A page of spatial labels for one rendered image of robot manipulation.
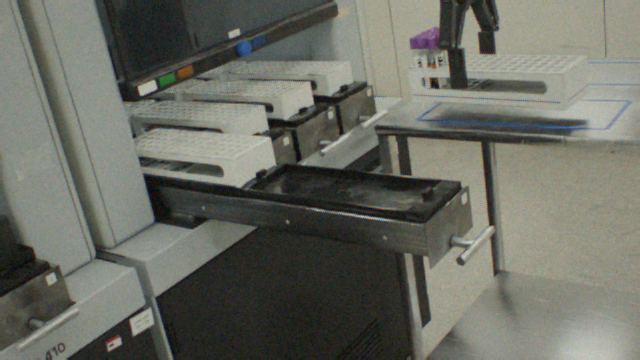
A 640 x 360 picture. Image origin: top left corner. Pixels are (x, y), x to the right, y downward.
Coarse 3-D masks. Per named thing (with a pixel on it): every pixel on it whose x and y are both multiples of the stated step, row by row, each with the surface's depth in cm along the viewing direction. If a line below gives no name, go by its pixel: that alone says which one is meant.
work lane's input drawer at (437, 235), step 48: (192, 192) 128; (240, 192) 122; (288, 192) 121; (336, 192) 118; (384, 192) 114; (432, 192) 108; (336, 240) 112; (384, 240) 107; (432, 240) 103; (480, 240) 106
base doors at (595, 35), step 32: (384, 0) 366; (416, 0) 356; (512, 0) 328; (544, 0) 320; (576, 0) 312; (608, 0) 305; (384, 32) 374; (416, 32) 363; (512, 32) 334; (544, 32) 326; (576, 32) 318; (608, 32) 310; (384, 64) 381
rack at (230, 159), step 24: (144, 144) 137; (168, 144) 135; (192, 144) 132; (216, 144) 131; (240, 144) 128; (264, 144) 127; (144, 168) 136; (168, 168) 135; (192, 168) 138; (216, 168) 136; (240, 168) 123
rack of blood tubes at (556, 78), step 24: (408, 72) 136; (432, 72) 132; (480, 72) 126; (504, 72) 123; (528, 72) 121; (552, 72) 118; (576, 72) 121; (432, 96) 134; (456, 96) 131; (480, 96) 128; (504, 96) 125; (528, 96) 122; (552, 96) 120; (576, 96) 122
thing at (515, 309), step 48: (624, 96) 131; (384, 144) 140; (528, 144) 123; (576, 144) 118; (624, 144) 113; (528, 288) 179; (576, 288) 175; (480, 336) 165; (528, 336) 162; (576, 336) 159; (624, 336) 156
